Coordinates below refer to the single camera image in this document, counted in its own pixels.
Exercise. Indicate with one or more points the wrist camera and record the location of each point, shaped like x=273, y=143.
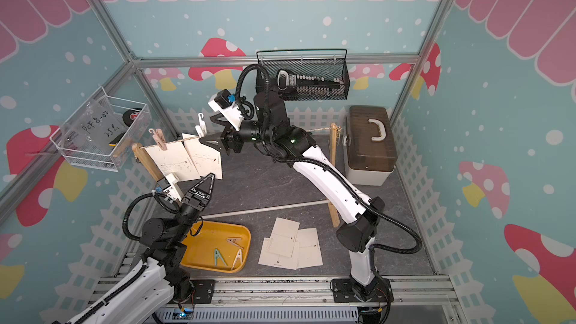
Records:
x=169, y=185
x=225, y=103

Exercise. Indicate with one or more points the white clothespin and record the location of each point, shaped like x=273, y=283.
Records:
x=238, y=260
x=200, y=127

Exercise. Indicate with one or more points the wooden string rack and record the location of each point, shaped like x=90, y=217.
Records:
x=324, y=179

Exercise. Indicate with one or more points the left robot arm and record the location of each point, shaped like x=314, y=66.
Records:
x=157, y=279

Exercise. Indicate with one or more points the white wire wall basket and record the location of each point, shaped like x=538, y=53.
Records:
x=95, y=137

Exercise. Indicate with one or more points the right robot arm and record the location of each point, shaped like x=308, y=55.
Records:
x=255, y=113

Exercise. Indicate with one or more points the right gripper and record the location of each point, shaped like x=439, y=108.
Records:
x=230, y=132

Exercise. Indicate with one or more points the black tape roll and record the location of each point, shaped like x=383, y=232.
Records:
x=130, y=116

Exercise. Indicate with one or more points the black mesh wall basket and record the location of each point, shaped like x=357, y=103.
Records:
x=307, y=74

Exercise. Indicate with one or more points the pink clothespin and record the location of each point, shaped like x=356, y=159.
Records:
x=235, y=241
x=159, y=138

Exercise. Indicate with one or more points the socket wrench set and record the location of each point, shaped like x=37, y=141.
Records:
x=297, y=87

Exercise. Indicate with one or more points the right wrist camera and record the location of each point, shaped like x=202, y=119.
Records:
x=225, y=103

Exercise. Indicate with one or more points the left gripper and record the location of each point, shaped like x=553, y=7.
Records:
x=197, y=200

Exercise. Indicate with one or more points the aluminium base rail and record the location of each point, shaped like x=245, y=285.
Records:
x=414, y=299

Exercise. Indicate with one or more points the green clothespin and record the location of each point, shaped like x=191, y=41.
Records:
x=219, y=258

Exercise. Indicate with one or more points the brown lid storage box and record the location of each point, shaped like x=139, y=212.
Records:
x=370, y=151

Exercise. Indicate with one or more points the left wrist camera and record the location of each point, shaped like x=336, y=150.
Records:
x=169, y=185

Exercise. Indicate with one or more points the postcard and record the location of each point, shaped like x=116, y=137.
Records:
x=206, y=160
x=309, y=252
x=267, y=258
x=283, y=237
x=174, y=160

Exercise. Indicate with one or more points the yellow plastic tray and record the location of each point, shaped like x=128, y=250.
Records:
x=207, y=235

